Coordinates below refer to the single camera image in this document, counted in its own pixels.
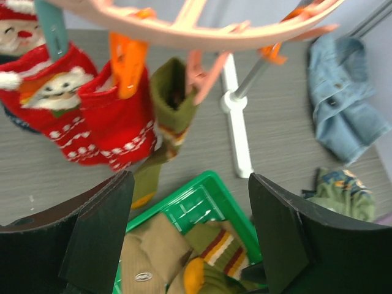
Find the light blue denim shirt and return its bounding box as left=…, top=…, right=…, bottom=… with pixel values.
left=307, top=35, right=391, bottom=165

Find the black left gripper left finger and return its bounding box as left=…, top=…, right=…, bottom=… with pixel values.
left=1, top=171, right=134, bottom=293

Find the green plastic tray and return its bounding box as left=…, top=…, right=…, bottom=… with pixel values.
left=113, top=171, right=262, bottom=293

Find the navy blue sock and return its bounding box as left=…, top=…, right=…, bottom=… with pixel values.
left=2, top=105, right=40, bottom=134

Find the pink round clip hanger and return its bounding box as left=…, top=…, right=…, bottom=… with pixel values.
left=52, top=1, right=342, bottom=51

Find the orange clothes clip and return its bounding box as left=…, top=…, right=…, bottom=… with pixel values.
left=109, top=32, right=149, bottom=99

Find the white metal clothes rack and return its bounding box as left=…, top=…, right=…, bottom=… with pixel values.
left=219, top=0, right=392, bottom=179

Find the red christmas sock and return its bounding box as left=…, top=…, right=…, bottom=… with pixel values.
left=78, top=63, right=157, bottom=172
left=0, top=0, right=105, bottom=166

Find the olive green t-shirt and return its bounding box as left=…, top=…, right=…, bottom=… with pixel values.
left=301, top=167, right=375, bottom=222

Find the teal clothes clip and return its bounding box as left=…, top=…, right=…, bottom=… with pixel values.
left=34, top=0, right=69, bottom=61

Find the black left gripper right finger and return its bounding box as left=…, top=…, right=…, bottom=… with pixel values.
left=247, top=173, right=391, bottom=293

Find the pink clothes clip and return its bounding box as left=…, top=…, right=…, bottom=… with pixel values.
left=185, top=50, right=230, bottom=105

